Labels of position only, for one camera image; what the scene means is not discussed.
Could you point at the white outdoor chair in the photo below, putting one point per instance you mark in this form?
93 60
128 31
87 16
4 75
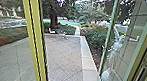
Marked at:
51 31

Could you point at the low round green shrub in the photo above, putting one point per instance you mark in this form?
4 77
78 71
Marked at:
68 29

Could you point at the green framed glass window wall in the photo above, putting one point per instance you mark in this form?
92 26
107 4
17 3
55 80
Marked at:
35 34

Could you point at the dark green shrub bed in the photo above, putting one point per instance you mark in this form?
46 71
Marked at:
95 36

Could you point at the large dark tree trunk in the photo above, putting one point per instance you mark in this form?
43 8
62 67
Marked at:
53 17

